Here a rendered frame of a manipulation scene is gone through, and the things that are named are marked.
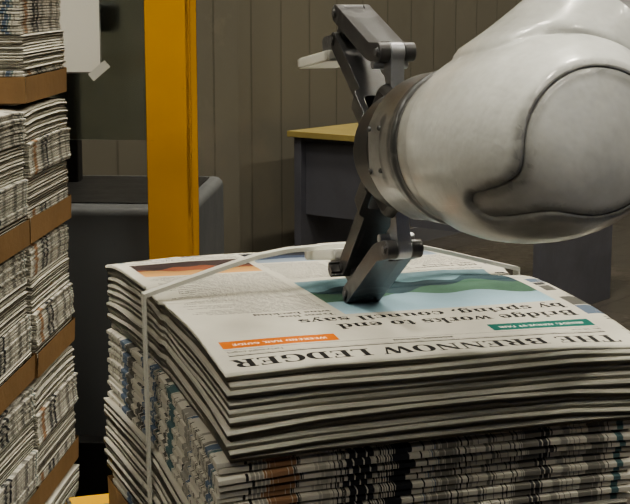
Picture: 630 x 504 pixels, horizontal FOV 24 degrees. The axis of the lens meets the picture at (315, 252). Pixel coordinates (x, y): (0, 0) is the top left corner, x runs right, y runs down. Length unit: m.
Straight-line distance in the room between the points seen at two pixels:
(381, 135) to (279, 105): 5.61
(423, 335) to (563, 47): 0.29
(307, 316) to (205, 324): 0.07
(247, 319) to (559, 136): 0.34
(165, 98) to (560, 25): 2.21
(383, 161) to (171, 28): 2.09
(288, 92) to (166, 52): 3.60
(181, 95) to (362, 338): 2.02
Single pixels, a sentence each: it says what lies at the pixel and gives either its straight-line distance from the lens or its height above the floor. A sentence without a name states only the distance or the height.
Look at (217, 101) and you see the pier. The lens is 5.90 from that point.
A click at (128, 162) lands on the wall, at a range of 5.77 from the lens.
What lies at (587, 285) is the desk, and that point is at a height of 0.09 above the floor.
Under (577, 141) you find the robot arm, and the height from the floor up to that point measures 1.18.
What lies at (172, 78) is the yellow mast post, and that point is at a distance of 2.90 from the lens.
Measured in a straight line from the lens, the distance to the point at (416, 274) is 1.09.
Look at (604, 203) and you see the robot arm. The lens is 0.69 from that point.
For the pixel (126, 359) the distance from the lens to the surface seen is 1.14.
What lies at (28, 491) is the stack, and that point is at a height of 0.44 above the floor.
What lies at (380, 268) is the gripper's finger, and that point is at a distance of 0.95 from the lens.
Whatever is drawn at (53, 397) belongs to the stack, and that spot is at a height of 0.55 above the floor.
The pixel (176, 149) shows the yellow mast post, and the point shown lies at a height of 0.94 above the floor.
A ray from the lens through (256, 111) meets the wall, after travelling 6.32.
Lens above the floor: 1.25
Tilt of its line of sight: 10 degrees down
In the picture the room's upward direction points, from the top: straight up
